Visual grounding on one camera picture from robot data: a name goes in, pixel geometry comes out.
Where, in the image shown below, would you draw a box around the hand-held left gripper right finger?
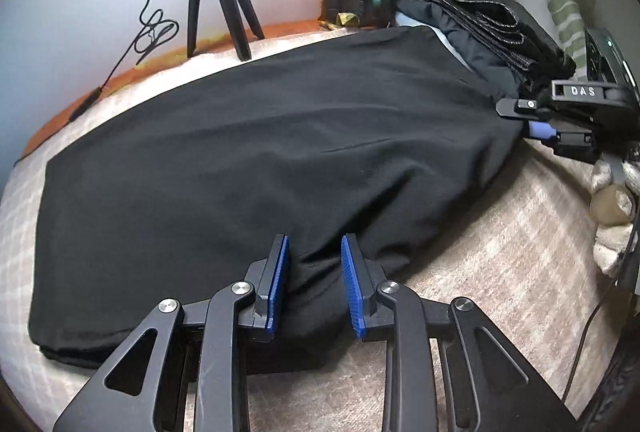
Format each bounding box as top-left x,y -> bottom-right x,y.
340,234 -> 582,432

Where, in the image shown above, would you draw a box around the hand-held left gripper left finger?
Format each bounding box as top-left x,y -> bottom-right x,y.
52,234 -> 291,432

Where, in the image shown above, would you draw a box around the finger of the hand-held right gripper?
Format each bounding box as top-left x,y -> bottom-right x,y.
525,119 -> 598,159
494,97 -> 554,123

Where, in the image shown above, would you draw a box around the black pants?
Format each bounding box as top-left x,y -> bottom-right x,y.
27,24 -> 532,374

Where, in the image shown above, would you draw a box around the person's right hand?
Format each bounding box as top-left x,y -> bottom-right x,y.
589,156 -> 640,227

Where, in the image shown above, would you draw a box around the folded black garment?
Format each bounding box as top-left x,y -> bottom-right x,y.
394,0 -> 538,100

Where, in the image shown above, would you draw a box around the folded dark jeans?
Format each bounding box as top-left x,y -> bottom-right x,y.
401,0 -> 577,85

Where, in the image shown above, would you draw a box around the beige plaid blanket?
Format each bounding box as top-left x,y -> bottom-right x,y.
0,24 -> 632,432

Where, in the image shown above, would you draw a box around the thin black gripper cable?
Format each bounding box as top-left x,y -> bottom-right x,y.
561,217 -> 640,405

